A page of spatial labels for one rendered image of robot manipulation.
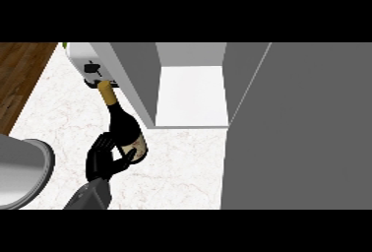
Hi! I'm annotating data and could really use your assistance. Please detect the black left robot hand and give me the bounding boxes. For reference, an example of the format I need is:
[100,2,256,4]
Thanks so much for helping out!
[85,131,139,182]

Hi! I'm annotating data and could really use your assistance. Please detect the dark wine bottle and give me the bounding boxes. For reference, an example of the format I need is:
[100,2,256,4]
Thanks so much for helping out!
[97,80,150,163]

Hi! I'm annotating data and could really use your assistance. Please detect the grey open cabinet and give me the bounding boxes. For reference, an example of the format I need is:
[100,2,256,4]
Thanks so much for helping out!
[89,42,231,130]

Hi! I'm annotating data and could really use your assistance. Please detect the grey cabinet door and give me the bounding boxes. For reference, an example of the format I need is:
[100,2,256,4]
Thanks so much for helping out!
[221,42,372,211]

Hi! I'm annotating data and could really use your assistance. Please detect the grey round pot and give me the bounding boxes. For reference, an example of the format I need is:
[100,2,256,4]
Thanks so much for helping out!
[0,133,57,211]

